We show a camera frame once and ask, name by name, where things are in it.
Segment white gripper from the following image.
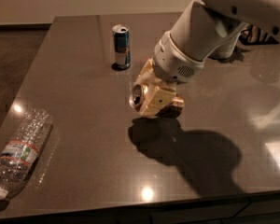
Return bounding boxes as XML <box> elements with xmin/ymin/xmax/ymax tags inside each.
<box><xmin>132</xmin><ymin>30</ymin><xmax>205</xmax><ymax>119</ymax></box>

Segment orange soda can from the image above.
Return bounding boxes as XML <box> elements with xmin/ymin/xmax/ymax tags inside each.
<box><xmin>128</xmin><ymin>83</ymin><xmax>185</xmax><ymax>119</ymax></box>

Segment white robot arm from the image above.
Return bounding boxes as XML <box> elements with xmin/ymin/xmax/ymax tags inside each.
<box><xmin>129</xmin><ymin>0</ymin><xmax>280</xmax><ymax>118</ymax></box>

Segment blue silver energy drink can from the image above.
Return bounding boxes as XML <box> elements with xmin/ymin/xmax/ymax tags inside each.
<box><xmin>112</xmin><ymin>24</ymin><xmax>131</xmax><ymax>69</ymax></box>

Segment metal trash bin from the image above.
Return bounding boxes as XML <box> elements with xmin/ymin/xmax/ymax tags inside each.
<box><xmin>209</xmin><ymin>34</ymin><xmax>244</xmax><ymax>62</ymax></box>

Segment clear plastic water bottle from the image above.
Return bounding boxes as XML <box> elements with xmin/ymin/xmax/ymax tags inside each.
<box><xmin>0</xmin><ymin>109</ymin><xmax>53</xmax><ymax>200</ymax></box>

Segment black cables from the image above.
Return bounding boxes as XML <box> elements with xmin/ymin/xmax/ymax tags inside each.
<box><xmin>238</xmin><ymin>23</ymin><xmax>279</xmax><ymax>46</ymax></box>

